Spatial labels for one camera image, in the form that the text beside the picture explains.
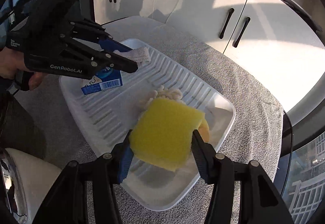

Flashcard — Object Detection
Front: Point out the blue tissue pack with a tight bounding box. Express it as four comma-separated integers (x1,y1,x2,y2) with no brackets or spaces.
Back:
81,68,124,96

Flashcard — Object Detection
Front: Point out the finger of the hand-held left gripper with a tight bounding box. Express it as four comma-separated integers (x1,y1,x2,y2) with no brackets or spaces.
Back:
70,19,133,53
60,34,139,74

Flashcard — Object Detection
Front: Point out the person's left hand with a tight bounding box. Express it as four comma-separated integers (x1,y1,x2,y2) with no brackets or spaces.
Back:
0,46,44,90

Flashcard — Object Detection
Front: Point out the large yellow sponge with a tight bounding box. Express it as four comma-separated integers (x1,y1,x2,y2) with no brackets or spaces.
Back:
129,98,206,172

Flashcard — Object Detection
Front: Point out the white ribbed tray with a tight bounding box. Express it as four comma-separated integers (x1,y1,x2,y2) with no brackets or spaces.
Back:
58,38,236,212

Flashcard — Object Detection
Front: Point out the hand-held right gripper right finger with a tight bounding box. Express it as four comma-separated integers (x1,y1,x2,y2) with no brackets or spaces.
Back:
191,129,288,224

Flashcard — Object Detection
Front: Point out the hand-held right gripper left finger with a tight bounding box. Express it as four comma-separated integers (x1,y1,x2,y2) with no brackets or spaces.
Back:
38,129,135,224

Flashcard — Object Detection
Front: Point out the grey terry towel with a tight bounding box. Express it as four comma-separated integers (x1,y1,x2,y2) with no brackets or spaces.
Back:
10,16,285,224

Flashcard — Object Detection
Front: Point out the high-rise building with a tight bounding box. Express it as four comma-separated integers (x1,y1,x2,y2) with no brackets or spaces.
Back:
279,133,325,214

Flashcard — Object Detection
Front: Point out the grey knitted cloth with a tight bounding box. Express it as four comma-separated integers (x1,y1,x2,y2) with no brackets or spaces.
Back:
126,46,151,67

